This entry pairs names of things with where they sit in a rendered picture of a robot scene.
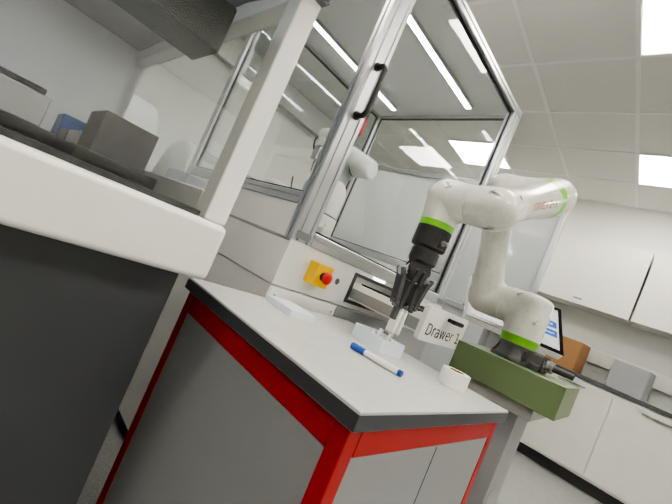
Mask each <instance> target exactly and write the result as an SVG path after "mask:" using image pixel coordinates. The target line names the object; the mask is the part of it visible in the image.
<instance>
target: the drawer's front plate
mask: <svg viewBox="0 0 672 504"><path fill-rule="evenodd" d="M449 318H450V319H452V320H455V321H457V322H460V323H462V324H464V327H463V328H460V327H458V326H455V325H453V324H451V323H449V322H448V319H449ZM429 323H431V324H432V325H433V328H432V326H431V325H429ZM468 323H469V321H467V320H465V319H463V318H460V317H458V316H456V315H454V314H451V313H449V312H447V311H445V310H442V309H440V308H438V307H436V306H433V305H431V304H429V303H427V304H426V306H425V308H424V311H423V313H422V315H421V318H420V320H419V323H418V325H417V327H416V330H415V332H414V335H413V337H414V338H416V339H418V340H422V341H425V342H429V343H432V344H436V345H439V346H443V347H446V348H450V349H454V350H455V349H456V346H457V344H458V341H459V340H462V338H463V335H464V333H465V330H466V328H467V326H468ZM428 325H429V327H428ZM427 327H428V330H427ZM431 328H432V331H431ZM434 328H436V330H434V332H433V329H434ZM437 329H439V330H440V333H439V331H438V330H437ZM426 330H427V332H426ZM430 331H431V333H430V334H429V335H425V332H426V333H427V334H428V333H429V332H430ZM441 331H442V333H443V332H444V334H445V333H446V332H447V333H446V334H445V336H444V335H442V334H441ZM432 332H433V334H432ZM437 332H438V333H439V335H438V334H436V335H435V333H437ZM448 333H450V337H451V335H453V334H454V336H452V337H451V339H450V337H449V334H448ZM431 334H432V336H431ZM440 334H441V335H442V336H444V338H443V340H442V337H441V338H440ZM447 334H448V335H447ZM457 334H459V336H458V335H457ZM434 335H435V337H436V336H437V335H438V338H437V337H436V338H435V337H434ZM446 335H447V336H448V337H449V338H448V337H446ZM445 337H446V340H448V341H445ZM457 337H458V339H457ZM439 338H440V339H439ZM449 339H450V341H449ZM456 339H457V341H456ZM454 342H456V343H457V344H454Z"/></svg>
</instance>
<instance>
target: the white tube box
mask: <svg viewBox="0 0 672 504"><path fill-rule="evenodd" d="M378 332H379V330H377V329H374V328H371V327H368V326H365V325H362V324H359V323H356V324H355V327H354V329H353V331H352V334H351V335H352V336H353V337H355V338H356V339H358V340H359V341H361V342H362V343H364V344H365V345H366V346H368V347H369V348H371V349H372V350H374V351H375V352H377V353H379V354H382V355H386V356H389V357H393V358H396V359H400V358H401V355H402V353H403V351H404V348H405V346H404V345H402V344H401V343H399V342H397V341H396V340H394V339H391V341H387V338H388V336H387V335H385V334H384V333H383V334H382V336H378Z"/></svg>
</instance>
